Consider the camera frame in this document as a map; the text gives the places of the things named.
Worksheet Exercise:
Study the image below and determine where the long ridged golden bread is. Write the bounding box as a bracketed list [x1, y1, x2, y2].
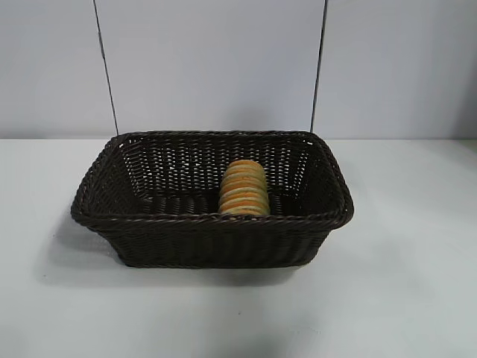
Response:
[218, 159, 270, 216]

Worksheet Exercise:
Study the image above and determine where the dark brown wicker basket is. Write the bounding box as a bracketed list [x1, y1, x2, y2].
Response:
[70, 129, 354, 269]

